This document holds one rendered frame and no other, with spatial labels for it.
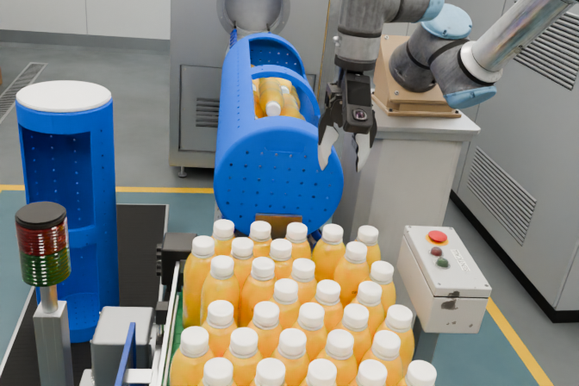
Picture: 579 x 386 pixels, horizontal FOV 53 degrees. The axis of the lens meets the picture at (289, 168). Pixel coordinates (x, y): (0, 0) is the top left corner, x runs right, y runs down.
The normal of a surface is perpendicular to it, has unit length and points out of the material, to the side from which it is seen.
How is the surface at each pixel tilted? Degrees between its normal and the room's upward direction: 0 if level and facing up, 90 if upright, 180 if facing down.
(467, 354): 0
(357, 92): 31
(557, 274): 90
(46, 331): 90
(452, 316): 90
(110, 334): 0
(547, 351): 0
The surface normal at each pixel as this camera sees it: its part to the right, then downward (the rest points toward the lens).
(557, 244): -0.98, -0.02
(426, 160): 0.15, 0.43
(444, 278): 0.10, -0.90
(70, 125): 0.40, 0.43
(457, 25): 0.16, -0.51
